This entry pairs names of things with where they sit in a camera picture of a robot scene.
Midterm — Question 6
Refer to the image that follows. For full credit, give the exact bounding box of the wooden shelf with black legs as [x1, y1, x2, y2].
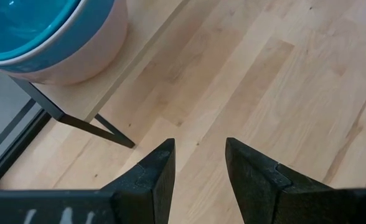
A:
[10, 0, 190, 149]

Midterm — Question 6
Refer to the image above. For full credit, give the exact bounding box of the translucent orange bowl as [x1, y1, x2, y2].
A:
[0, 0, 129, 87]

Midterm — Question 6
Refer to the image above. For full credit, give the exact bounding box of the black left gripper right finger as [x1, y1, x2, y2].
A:
[225, 137, 332, 224]

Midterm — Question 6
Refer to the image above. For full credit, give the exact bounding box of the teal bowl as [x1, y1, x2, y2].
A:
[0, 0, 82, 62]

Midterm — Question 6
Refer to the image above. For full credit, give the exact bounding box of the black aluminium table frame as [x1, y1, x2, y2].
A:
[0, 98, 52, 191]

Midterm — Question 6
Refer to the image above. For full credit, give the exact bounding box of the grey bowl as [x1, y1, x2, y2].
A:
[0, 0, 88, 67]

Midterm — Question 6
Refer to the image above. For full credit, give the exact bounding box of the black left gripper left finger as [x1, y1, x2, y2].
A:
[100, 138, 176, 224]

